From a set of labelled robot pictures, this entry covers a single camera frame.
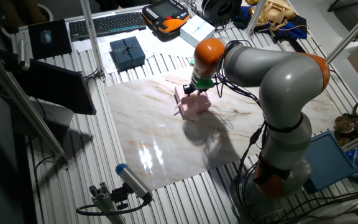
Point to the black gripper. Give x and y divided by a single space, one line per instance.
199 88

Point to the pink gift box lid with ribbon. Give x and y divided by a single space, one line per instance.
197 102

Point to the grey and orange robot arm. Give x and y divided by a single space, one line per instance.
284 81

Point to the light blue gift box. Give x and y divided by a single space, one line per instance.
196 29

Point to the dark blue gift box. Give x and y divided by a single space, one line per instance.
127 53

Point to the blue flat box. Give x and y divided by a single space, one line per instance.
328 161

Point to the white marble pattern board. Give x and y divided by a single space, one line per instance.
154 130

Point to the white paper sheets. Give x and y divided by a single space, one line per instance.
154 40

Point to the black round spool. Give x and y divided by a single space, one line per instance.
219 9

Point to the orange and grey teach pendant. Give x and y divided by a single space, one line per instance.
163 9

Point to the beige telephone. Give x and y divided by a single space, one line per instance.
275 12

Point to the black computer keyboard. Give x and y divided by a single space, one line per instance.
107 25

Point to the blue cloth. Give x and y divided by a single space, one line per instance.
294 26

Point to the black flat panel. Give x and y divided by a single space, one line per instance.
57 87

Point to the short aluminium profile stub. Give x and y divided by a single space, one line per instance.
102 202

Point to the black mouse pad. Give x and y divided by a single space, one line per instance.
57 43

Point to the grey computer mouse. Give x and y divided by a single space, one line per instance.
46 36

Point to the green gripper mount flange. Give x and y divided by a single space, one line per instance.
204 84

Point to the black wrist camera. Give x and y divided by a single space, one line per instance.
187 89

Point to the silver camera with blue cap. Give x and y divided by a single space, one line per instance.
132 180

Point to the black camera clamp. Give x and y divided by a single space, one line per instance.
120 196

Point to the silver depth camera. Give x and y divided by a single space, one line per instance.
23 56

